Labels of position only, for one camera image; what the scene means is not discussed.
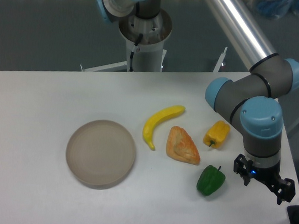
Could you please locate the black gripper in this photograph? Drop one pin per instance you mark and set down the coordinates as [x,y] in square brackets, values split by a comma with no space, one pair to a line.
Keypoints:
[265,170]

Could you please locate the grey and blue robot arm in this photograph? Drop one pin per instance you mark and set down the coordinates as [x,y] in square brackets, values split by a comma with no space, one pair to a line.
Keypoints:
[249,104]

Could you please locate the green pepper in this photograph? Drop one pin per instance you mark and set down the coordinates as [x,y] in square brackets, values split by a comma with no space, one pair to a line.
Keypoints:
[210,180]

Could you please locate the yellow pepper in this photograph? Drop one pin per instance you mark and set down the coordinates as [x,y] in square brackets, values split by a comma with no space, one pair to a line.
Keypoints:
[216,135]

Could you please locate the triangular pastry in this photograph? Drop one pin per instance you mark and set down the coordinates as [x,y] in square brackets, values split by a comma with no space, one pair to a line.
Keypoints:
[180,146]

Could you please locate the yellow banana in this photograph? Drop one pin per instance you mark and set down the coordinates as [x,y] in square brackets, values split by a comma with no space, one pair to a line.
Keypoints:
[158,118]

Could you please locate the beige round plate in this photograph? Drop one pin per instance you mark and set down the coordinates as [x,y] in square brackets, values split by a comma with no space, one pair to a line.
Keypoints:
[100,154]

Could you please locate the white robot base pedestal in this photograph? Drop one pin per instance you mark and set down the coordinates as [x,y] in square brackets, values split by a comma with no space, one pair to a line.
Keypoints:
[144,40]

